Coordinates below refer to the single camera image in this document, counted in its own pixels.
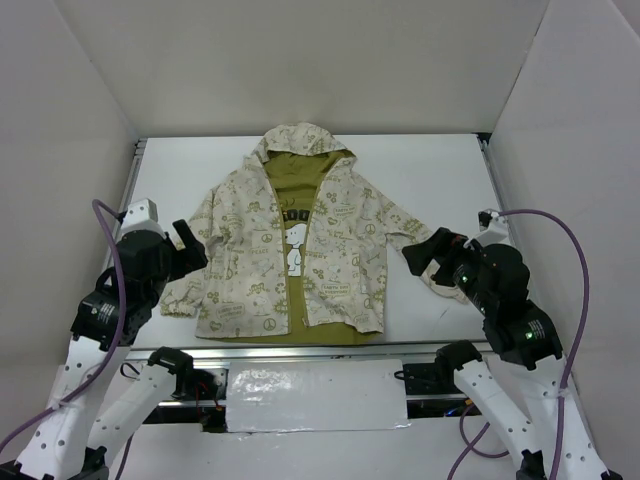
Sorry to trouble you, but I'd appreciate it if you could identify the cream printed hooded jacket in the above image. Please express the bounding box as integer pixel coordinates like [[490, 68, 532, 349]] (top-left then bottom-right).
[[159, 123, 431, 345]]

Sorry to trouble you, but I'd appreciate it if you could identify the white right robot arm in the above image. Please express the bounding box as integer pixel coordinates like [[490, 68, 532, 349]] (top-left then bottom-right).
[[402, 228, 620, 479]]

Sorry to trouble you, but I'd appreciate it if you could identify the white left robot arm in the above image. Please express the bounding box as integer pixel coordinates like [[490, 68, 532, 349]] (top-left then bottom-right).
[[1, 220, 207, 479]]

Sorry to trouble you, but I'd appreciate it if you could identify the olive green Snoopy t-shirt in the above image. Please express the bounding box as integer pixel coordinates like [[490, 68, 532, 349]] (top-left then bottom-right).
[[207, 149, 387, 344]]

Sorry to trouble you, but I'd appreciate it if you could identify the white foil-edged panel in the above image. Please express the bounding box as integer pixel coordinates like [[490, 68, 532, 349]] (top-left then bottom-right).
[[226, 359, 410, 433]]

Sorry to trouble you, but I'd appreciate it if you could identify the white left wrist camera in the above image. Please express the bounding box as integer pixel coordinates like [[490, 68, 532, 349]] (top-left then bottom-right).
[[120, 198, 163, 236]]

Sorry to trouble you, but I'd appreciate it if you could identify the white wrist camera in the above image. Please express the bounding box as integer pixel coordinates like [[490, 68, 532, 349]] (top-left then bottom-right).
[[120, 198, 163, 236], [476, 209, 509, 247]]

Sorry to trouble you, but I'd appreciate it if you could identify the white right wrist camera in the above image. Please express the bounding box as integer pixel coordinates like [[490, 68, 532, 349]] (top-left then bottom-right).
[[476, 209, 509, 247]]

